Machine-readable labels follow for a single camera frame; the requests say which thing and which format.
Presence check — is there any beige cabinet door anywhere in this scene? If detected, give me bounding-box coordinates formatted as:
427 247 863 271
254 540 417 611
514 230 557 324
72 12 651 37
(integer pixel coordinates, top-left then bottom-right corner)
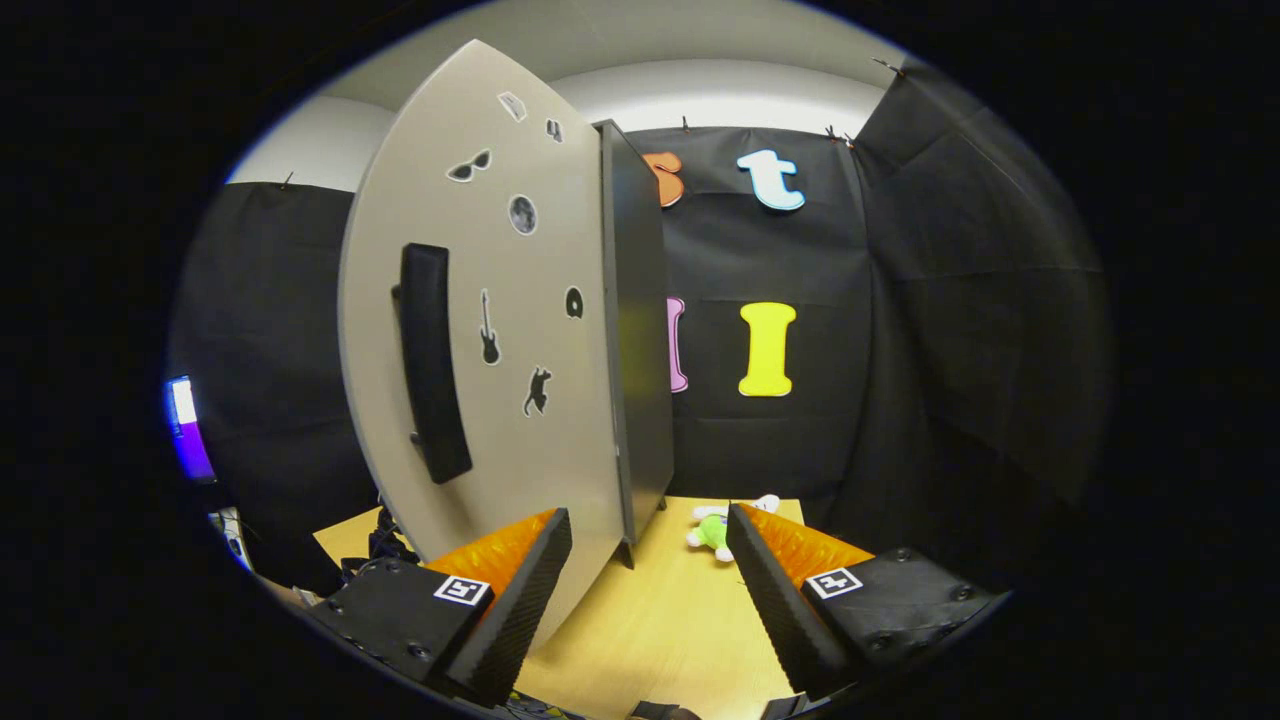
337 38 629 651

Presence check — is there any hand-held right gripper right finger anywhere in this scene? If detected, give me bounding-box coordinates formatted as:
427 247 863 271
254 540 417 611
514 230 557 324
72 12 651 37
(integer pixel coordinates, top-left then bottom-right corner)
725 502 1001 701

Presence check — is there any black cabinet door handle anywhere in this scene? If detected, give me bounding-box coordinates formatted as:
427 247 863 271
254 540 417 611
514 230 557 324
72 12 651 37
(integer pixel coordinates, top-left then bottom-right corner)
392 243 473 485

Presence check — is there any white device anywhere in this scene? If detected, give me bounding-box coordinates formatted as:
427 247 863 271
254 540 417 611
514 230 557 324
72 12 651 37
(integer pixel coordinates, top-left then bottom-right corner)
208 506 257 573

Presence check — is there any computer monitor screen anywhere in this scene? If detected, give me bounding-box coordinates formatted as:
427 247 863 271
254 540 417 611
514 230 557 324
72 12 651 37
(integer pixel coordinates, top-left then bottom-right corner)
165 375 217 484

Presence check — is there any black cable bundle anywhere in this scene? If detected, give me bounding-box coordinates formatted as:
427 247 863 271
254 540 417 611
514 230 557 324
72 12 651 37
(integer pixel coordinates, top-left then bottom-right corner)
340 500 423 586

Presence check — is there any green white plush toy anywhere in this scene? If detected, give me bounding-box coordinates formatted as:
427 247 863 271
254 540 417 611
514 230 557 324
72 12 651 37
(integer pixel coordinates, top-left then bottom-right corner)
685 494 781 563

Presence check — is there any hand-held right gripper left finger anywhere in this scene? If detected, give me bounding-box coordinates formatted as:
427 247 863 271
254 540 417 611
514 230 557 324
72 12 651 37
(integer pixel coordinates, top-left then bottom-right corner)
310 507 574 708

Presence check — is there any black backdrop cloth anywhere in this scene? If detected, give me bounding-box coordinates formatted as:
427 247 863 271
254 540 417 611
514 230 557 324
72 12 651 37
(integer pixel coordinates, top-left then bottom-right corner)
170 55 1116 596

